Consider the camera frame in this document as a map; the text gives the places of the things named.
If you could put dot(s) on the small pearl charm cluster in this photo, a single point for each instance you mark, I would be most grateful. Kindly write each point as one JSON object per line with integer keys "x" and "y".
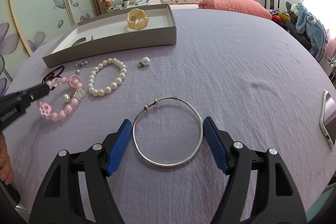
{"x": 80, "y": 65}

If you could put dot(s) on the white mug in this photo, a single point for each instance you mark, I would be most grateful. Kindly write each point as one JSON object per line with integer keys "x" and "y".
{"x": 126, "y": 3}

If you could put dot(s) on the coral pink duvet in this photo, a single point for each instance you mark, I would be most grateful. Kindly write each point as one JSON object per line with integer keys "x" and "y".
{"x": 249, "y": 7}

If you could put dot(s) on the purple bedspread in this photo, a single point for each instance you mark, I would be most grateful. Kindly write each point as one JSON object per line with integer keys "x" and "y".
{"x": 249, "y": 75}

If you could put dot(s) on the grey cardboard tray box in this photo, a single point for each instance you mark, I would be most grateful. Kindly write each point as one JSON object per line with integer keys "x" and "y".
{"x": 109, "y": 33}

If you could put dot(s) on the thin silver bangle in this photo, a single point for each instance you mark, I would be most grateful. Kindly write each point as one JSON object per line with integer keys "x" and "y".
{"x": 167, "y": 132}

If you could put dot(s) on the white smartphone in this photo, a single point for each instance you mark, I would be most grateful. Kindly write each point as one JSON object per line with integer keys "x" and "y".
{"x": 328, "y": 118}

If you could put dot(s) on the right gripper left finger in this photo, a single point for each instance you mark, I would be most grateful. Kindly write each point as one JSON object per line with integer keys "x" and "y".
{"x": 58, "y": 199}

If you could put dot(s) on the pearl earring with gold cap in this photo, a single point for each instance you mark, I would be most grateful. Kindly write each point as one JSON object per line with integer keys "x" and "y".
{"x": 145, "y": 61}

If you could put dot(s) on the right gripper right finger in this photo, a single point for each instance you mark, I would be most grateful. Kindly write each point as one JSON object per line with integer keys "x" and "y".
{"x": 276, "y": 199}

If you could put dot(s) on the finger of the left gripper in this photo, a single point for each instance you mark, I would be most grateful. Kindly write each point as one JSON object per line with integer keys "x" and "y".
{"x": 37, "y": 92}

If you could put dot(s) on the yellow strap watch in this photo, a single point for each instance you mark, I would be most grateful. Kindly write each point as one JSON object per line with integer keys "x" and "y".
{"x": 137, "y": 19}

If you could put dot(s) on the left hand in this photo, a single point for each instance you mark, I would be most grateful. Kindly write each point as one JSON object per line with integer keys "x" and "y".
{"x": 6, "y": 171}

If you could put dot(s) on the pink nightstand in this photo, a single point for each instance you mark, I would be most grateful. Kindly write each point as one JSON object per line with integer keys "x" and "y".
{"x": 133, "y": 5}

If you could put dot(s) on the blue plush garment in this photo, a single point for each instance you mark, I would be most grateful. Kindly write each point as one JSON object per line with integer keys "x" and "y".
{"x": 307, "y": 29}

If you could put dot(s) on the floral sliding wardrobe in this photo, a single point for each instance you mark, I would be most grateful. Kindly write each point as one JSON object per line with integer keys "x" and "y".
{"x": 27, "y": 25}

